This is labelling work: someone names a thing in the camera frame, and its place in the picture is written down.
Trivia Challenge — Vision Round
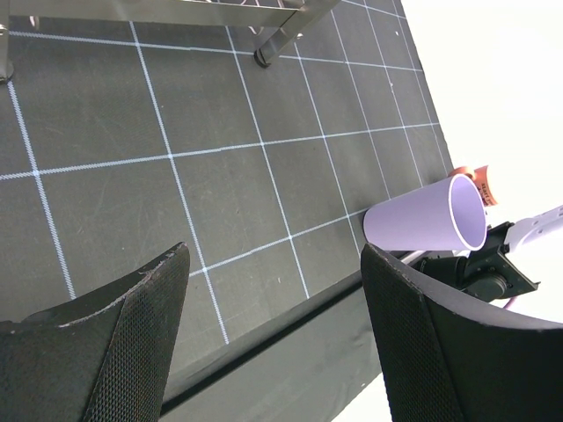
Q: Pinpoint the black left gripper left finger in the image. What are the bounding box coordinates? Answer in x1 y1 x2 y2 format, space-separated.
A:
1 242 190 421

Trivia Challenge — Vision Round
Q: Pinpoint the steel wire dish rack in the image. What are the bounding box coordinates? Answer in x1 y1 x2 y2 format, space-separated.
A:
1 0 338 84

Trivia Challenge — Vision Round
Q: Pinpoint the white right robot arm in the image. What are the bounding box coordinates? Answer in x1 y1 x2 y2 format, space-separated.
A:
414 206 562 302

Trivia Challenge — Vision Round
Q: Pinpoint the lilac plastic cup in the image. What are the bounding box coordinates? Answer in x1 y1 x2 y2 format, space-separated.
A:
363 174 486 251

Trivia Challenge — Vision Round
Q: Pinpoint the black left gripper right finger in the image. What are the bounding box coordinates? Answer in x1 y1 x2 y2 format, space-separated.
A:
361 244 562 421

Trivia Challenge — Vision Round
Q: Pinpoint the pink ceramic mug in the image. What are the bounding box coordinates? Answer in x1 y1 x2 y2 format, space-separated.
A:
449 165 499 207

